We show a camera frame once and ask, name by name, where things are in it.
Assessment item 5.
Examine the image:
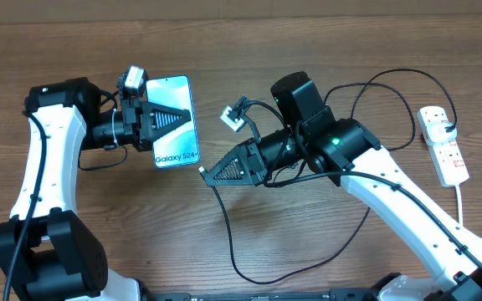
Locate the Galaxy smartphone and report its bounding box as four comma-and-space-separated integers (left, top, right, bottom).
146, 75, 200, 168

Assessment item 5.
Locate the white charger adapter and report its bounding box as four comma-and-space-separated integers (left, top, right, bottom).
425, 122, 457, 146

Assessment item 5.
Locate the white power strip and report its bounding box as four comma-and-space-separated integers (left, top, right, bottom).
417, 106, 469, 187

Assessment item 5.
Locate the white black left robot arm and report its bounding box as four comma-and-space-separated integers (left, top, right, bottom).
0, 68, 199, 300

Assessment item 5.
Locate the black charger cable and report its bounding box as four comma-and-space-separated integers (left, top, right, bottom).
197, 68, 459, 286

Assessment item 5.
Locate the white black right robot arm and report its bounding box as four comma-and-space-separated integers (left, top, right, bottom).
200, 71, 482, 300

